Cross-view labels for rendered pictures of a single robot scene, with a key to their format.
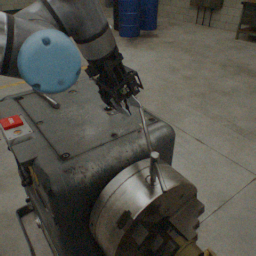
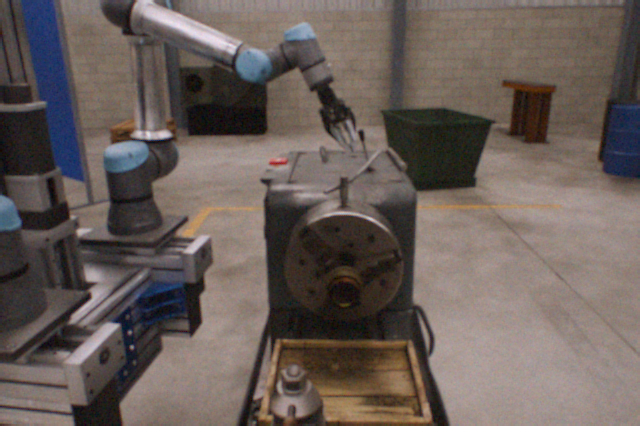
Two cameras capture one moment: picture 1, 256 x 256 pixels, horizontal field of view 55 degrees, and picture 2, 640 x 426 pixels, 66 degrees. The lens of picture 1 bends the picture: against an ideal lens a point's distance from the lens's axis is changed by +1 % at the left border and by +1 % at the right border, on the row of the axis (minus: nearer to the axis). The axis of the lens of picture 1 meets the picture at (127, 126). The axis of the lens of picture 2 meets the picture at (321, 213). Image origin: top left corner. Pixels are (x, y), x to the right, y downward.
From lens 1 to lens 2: 0.96 m
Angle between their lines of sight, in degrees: 37
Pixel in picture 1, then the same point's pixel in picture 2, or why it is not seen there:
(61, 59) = (253, 61)
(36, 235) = not seen: hidden behind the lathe
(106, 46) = (316, 75)
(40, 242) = not seen: hidden behind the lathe
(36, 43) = (243, 52)
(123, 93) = (332, 118)
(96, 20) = (309, 56)
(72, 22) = (292, 55)
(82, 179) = (293, 198)
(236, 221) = not seen: outside the picture
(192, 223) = (369, 265)
